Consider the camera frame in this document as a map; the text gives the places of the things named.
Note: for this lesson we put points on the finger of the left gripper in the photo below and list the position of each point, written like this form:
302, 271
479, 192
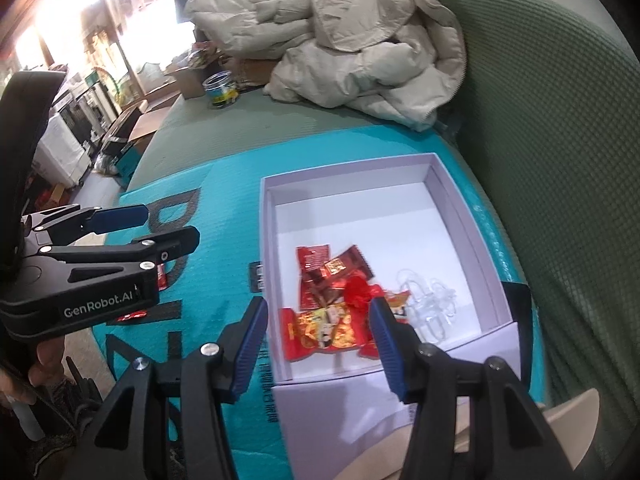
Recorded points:
64, 267
65, 225

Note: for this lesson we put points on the person's left hand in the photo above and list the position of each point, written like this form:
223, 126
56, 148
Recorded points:
46, 369

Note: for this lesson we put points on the green sofa bed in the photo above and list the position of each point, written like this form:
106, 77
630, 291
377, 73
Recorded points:
550, 133

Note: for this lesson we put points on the clear plastic packaging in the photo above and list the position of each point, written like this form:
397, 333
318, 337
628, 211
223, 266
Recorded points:
431, 307

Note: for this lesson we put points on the red white barcode packet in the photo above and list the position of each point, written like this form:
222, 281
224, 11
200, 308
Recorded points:
138, 315

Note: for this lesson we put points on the dark red ketchup sachet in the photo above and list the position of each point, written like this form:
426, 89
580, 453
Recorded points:
327, 283

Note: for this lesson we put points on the beige puffy jacket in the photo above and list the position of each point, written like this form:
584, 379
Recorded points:
397, 60

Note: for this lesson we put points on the teal cardboard box on floor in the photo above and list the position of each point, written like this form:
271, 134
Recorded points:
119, 159

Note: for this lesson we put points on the white appliance on floor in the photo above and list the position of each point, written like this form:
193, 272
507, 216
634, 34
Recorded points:
59, 158

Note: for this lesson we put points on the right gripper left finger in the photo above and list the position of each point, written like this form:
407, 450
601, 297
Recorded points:
129, 436

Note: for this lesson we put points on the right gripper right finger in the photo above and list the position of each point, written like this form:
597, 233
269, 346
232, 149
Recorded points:
473, 420

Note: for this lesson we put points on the white open cardboard box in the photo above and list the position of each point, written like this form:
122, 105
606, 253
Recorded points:
402, 212

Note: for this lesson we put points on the glass jar blue label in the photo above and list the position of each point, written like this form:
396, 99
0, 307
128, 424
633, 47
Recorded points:
221, 89

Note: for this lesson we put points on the large red snack packet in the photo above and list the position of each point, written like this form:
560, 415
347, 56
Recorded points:
328, 330

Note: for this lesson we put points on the brown cardboard box on bed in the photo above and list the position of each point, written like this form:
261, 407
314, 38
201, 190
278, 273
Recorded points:
190, 75

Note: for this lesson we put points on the teal bubble mailer mat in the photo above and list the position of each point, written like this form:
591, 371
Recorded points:
210, 288

